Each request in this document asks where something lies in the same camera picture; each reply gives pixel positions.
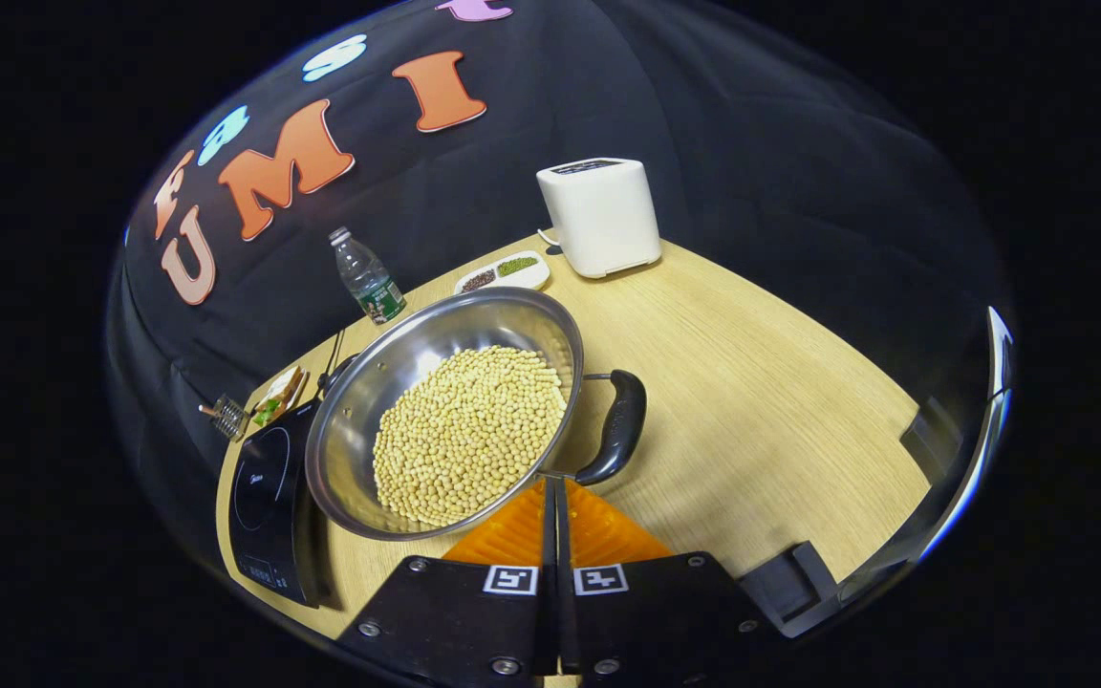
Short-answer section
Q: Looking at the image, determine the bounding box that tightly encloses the small clear glass container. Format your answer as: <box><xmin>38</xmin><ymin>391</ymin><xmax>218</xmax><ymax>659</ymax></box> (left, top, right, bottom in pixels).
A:
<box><xmin>198</xmin><ymin>393</ymin><xmax>251</xmax><ymax>443</ymax></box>

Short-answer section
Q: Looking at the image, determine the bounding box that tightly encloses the sandwich on green plate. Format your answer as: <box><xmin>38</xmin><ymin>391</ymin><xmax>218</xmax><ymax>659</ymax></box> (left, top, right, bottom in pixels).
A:
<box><xmin>251</xmin><ymin>364</ymin><xmax>312</xmax><ymax>429</ymax></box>

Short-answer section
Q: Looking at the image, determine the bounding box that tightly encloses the white divided tray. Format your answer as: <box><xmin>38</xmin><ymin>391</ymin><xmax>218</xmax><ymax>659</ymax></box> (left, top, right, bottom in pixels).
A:
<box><xmin>454</xmin><ymin>249</ymin><xmax>552</xmax><ymax>296</ymax></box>

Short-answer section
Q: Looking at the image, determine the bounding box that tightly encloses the dark block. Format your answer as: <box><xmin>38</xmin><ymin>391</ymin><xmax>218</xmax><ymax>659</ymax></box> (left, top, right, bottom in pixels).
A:
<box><xmin>898</xmin><ymin>396</ymin><xmax>965</xmax><ymax>480</ymax></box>

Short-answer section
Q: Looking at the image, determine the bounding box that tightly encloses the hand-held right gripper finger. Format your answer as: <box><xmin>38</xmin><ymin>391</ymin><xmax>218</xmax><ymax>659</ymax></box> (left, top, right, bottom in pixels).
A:
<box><xmin>555</xmin><ymin>476</ymin><xmax>783</xmax><ymax>688</ymax></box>
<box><xmin>334</xmin><ymin>476</ymin><xmax>559</xmax><ymax>688</ymax></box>

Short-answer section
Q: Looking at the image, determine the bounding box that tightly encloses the black induction cooktop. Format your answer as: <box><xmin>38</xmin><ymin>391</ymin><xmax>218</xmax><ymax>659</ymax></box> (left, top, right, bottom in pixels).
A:
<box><xmin>227</xmin><ymin>396</ymin><xmax>337</xmax><ymax>611</ymax></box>

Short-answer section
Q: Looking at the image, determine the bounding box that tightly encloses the white toaster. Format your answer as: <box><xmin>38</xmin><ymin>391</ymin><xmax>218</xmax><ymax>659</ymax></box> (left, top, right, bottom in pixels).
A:
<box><xmin>535</xmin><ymin>157</ymin><xmax>663</xmax><ymax>281</ymax></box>

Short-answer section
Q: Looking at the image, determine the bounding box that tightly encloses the pile of yellow soybeans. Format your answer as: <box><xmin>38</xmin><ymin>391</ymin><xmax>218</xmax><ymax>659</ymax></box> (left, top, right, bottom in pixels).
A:
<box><xmin>372</xmin><ymin>345</ymin><xmax>570</xmax><ymax>527</ymax></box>

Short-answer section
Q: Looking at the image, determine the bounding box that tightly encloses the black power cable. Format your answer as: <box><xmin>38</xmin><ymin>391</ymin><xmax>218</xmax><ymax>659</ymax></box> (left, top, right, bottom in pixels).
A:
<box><xmin>320</xmin><ymin>329</ymin><xmax>347</xmax><ymax>394</ymax></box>

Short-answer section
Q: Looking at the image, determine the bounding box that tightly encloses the stainless steel pot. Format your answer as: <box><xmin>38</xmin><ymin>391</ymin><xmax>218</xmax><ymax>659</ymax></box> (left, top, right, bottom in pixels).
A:
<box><xmin>304</xmin><ymin>286</ymin><xmax>650</xmax><ymax>544</ymax></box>

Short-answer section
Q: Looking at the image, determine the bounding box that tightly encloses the clear plastic water bottle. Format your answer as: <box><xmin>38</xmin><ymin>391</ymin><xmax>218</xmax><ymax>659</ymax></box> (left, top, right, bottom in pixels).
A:
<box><xmin>328</xmin><ymin>226</ymin><xmax>409</xmax><ymax>327</ymax></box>

